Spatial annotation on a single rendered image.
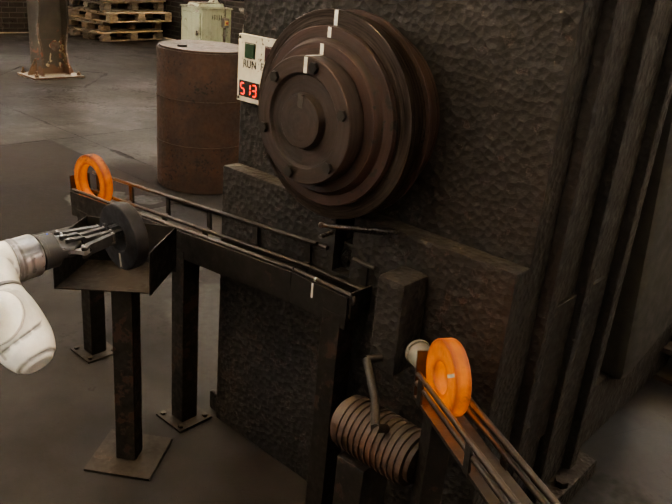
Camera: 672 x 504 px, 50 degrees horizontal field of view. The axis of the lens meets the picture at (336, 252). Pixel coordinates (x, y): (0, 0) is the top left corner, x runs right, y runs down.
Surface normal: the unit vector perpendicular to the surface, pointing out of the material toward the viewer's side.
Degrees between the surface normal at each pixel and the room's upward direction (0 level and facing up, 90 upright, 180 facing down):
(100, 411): 0
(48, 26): 90
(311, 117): 90
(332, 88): 90
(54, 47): 90
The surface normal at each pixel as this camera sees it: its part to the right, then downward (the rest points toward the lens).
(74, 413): 0.08, -0.93
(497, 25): -0.67, 0.22
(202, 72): 0.12, 0.38
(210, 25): 0.74, 0.31
